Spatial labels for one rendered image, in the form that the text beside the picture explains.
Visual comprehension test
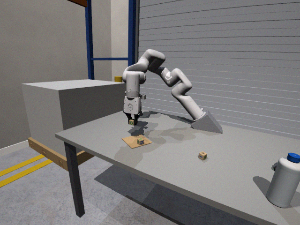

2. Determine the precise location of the tan flat mat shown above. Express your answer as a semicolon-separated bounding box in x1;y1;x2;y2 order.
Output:
122;134;152;149

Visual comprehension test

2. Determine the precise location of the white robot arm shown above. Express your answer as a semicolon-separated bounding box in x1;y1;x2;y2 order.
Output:
122;49;206;122

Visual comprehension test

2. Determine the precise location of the white bottle with blue cap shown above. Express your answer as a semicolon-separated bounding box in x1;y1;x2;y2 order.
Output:
266;153;300;208

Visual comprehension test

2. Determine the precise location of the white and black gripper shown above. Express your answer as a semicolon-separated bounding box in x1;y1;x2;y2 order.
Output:
123;96;143;126

